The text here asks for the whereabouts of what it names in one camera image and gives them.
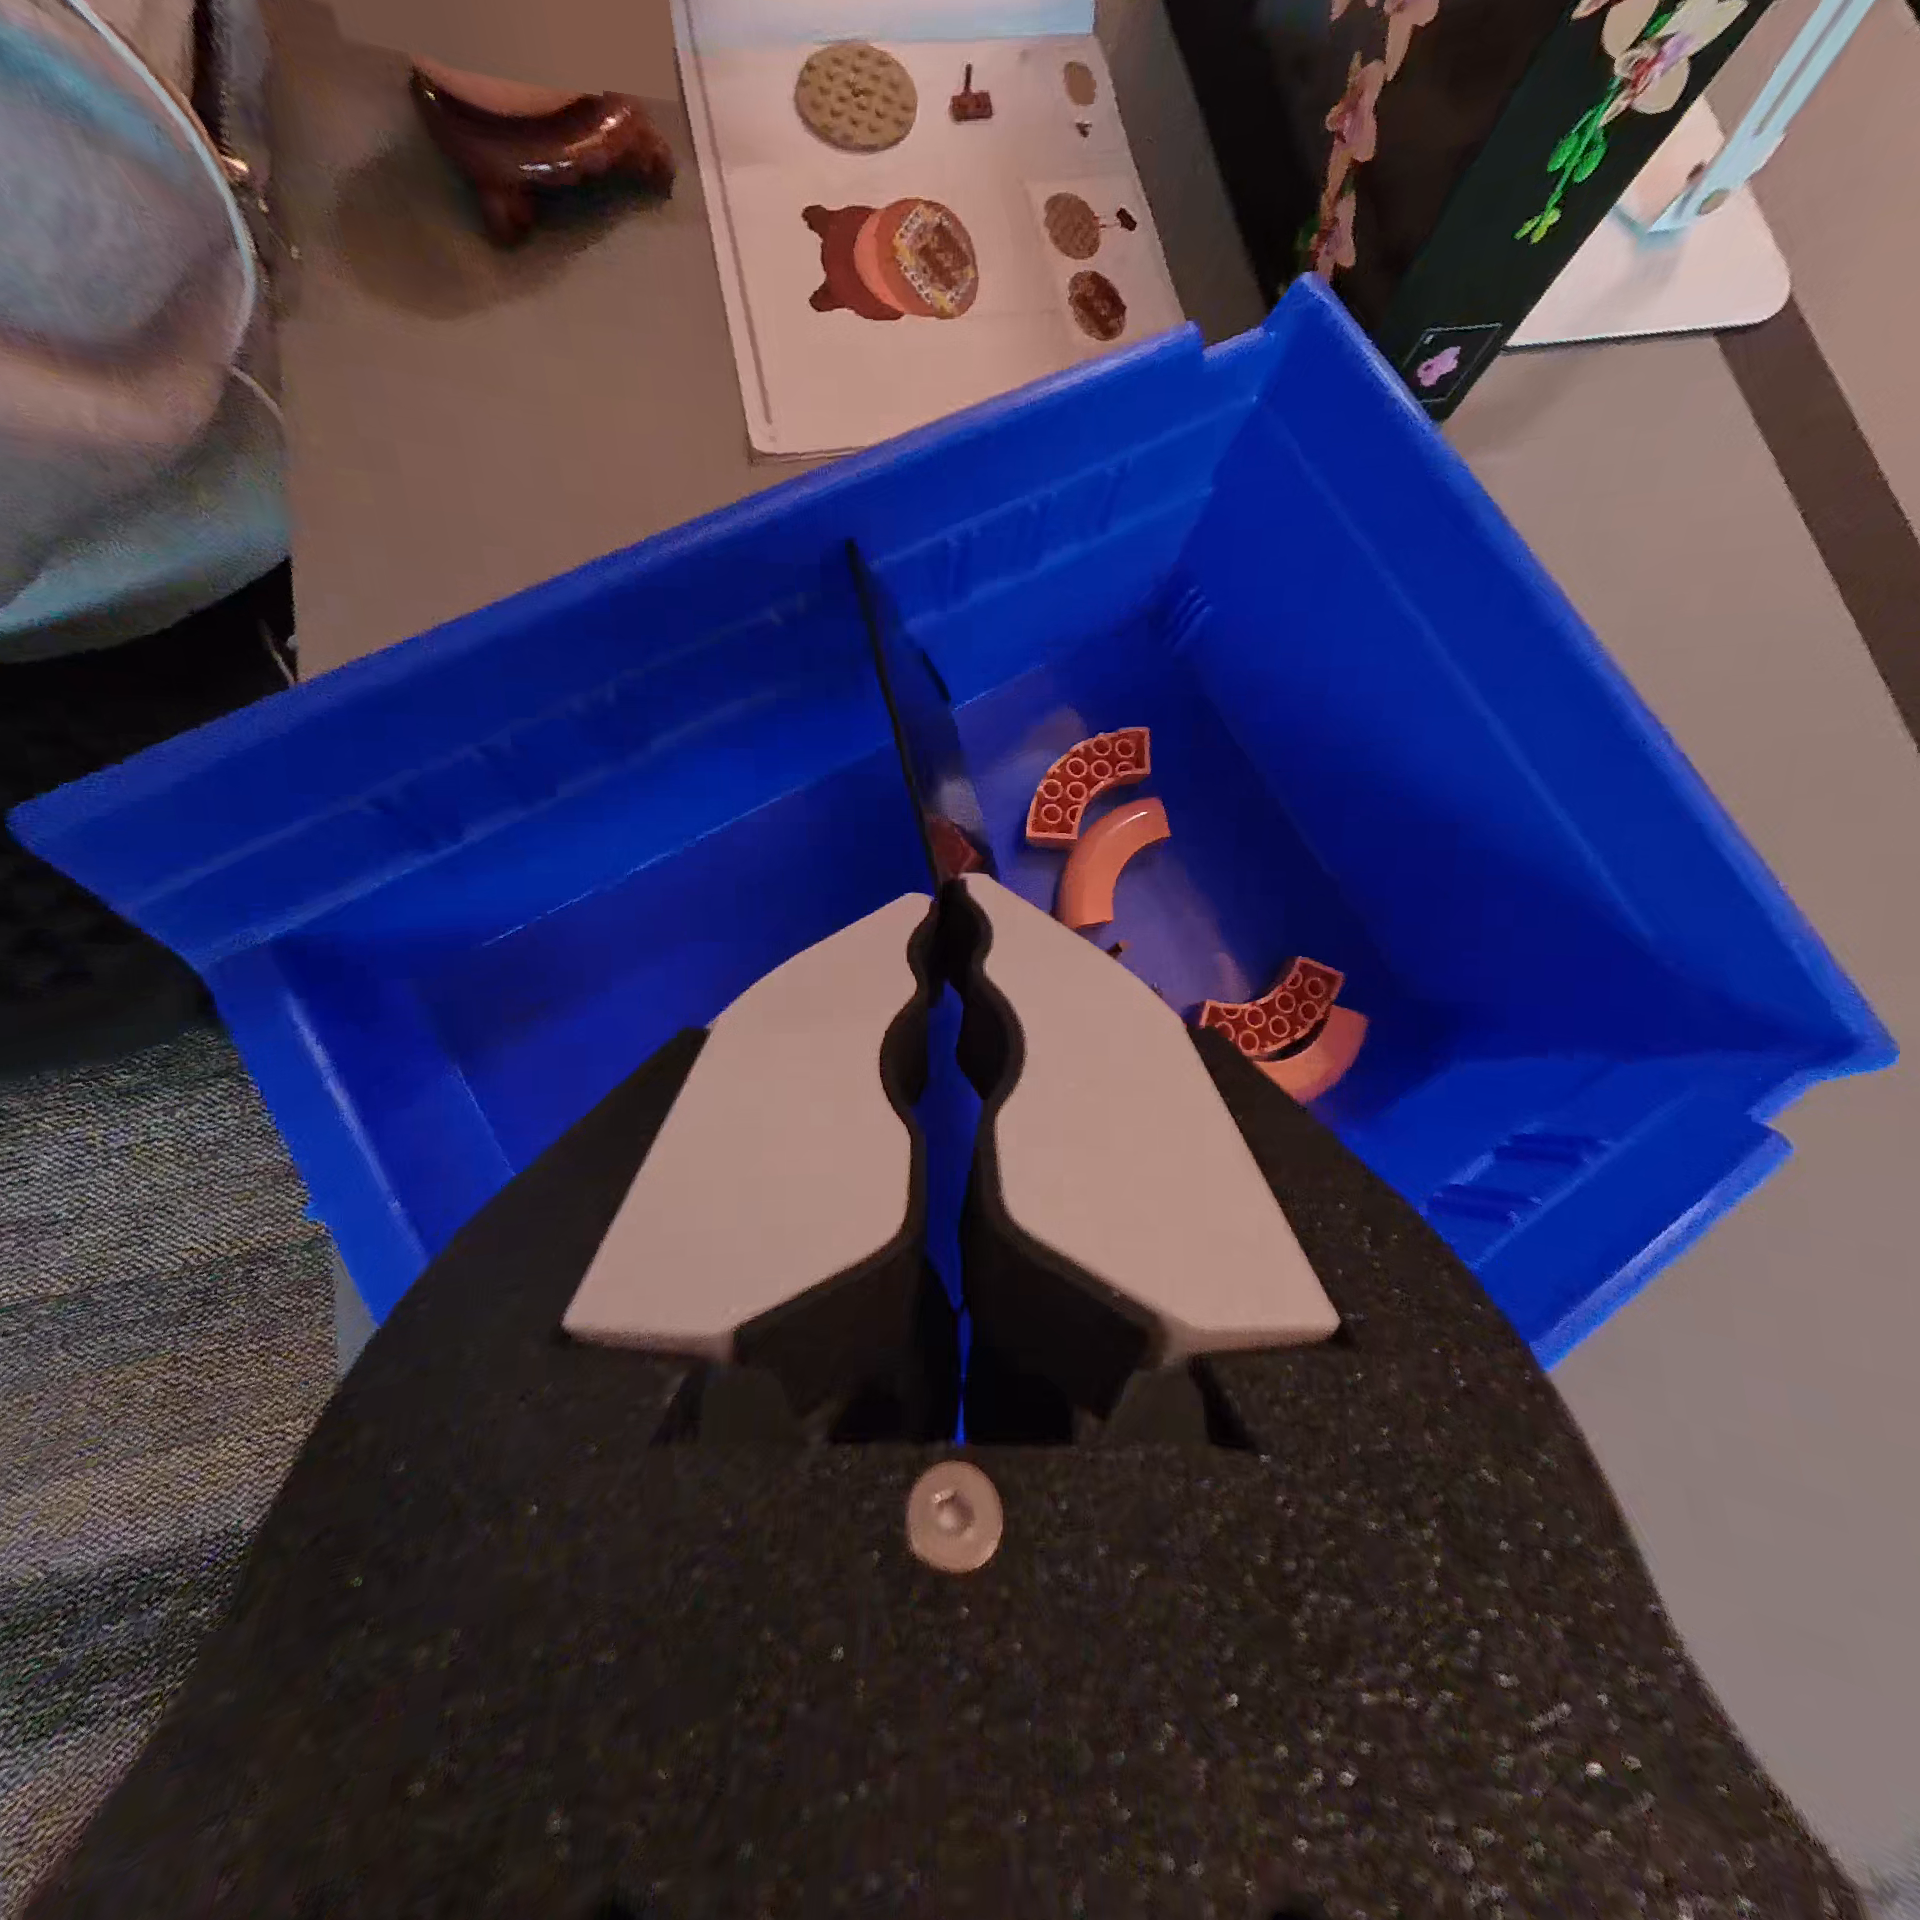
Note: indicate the small brown brick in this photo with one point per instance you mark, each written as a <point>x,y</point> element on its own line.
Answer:
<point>954,856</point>
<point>969,98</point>

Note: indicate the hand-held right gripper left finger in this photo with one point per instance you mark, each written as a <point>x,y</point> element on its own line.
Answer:
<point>750,1184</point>

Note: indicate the salmon curved brick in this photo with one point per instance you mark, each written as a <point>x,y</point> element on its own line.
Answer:
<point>1319,1056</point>
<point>1117,870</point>

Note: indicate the black flower print box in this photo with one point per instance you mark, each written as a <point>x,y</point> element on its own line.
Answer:
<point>1439,179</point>

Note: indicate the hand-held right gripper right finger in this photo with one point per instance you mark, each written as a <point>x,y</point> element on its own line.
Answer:
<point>1156,1184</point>

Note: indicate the white instruction booklet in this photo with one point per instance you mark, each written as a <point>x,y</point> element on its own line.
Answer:
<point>750,301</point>

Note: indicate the studded orange arc brick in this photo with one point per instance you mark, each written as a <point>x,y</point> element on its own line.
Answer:
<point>1278,1000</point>
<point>1092,772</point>

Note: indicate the brick pot model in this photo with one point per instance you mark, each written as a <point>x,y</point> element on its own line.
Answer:
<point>539,154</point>

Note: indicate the tan round plate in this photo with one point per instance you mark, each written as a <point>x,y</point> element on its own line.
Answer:
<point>856,89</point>

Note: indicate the blue plastic bin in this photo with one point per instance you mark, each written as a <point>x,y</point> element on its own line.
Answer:
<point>601,838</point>

